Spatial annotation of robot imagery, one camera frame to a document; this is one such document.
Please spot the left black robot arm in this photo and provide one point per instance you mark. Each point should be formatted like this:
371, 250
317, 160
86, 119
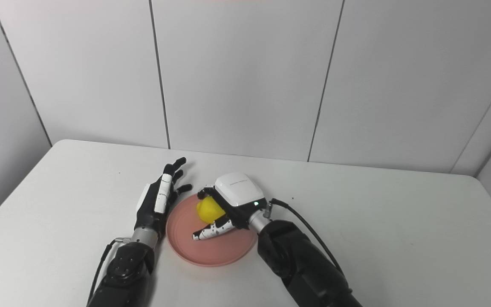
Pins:
126, 273

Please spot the yellow lemon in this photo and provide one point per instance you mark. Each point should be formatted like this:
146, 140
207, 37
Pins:
209, 211

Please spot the pink round plate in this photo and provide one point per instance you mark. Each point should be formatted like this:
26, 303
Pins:
220, 249

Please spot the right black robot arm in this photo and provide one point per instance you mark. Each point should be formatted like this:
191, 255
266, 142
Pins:
301, 264

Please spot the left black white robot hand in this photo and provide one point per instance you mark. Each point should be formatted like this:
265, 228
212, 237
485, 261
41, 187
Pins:
149, 213

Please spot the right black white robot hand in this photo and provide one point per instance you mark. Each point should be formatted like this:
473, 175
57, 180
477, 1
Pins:
239, 192

